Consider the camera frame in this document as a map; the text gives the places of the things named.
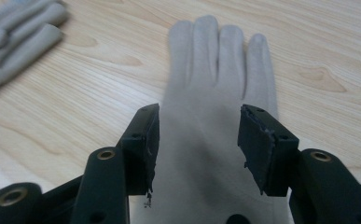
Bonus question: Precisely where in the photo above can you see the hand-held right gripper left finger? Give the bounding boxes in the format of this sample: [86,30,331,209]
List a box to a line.
[116,103,160,200]

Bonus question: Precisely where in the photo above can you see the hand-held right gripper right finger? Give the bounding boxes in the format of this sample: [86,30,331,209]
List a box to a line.
[237,104,300,198]

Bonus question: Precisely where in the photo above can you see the beige knit glove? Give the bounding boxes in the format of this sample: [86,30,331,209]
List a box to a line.
[0,0,71,99]
[130,14,294,224]

